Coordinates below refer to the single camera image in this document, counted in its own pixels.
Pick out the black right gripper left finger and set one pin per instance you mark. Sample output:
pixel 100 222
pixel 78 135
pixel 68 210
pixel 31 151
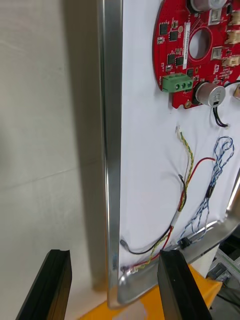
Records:
pixel 50 287

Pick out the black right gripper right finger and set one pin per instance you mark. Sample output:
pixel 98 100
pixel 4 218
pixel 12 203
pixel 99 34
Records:
pixel 177 287

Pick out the small metal solenoid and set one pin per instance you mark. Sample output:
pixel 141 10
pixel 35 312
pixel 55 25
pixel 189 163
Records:
pixel 237 91

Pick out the yellow-orange plastic bin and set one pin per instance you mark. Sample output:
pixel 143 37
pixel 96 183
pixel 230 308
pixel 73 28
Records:
pixel 140 310

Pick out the grey floor equipment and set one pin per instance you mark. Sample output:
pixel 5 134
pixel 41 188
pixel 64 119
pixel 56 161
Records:
pixel 225 271

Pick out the white sheet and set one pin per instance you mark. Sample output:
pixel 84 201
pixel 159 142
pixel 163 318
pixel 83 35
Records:
pixel 145 150

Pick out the steel tray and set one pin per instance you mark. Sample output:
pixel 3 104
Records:
pixel 110 150

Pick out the round red circuit board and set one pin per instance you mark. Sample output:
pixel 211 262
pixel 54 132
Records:
pixel 175 50

